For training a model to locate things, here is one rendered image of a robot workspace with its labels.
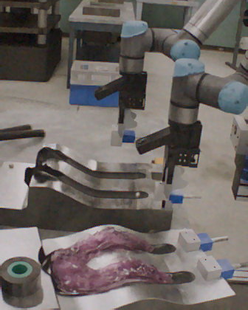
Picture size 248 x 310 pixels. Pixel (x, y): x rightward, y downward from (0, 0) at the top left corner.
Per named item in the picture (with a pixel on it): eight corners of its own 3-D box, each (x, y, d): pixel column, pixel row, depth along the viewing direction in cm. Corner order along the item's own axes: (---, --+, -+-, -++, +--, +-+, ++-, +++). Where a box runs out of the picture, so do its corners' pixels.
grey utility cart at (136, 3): (184, 49, 739) (192, -6, 700) (193, 55, 693) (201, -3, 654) (121, 44, 723) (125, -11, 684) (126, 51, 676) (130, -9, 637)
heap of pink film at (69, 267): (149, 240, 106) (153, 214, 103) (178, 288, 91) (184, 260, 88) (43, 253, 98) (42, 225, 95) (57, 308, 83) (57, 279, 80)
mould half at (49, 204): (160, 189, 141) (165, 150, 136) (168, 237, 118) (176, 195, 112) (4, 178, 139) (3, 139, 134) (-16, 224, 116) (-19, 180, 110)
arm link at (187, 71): (198, 67, 100) (167, 59, 104) (192, 112, 104) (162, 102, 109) (214, 63, 105) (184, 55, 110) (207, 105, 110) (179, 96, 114)
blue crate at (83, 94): (128, 96, 478) (131, 76, 469) (129, 109, 440) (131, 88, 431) (71, 91, 476) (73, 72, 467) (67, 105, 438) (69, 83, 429)
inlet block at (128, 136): (150, 142, 148) (152, 128, 146) (151, 149, 144) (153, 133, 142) (110, 139, 148) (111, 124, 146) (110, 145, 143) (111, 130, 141)
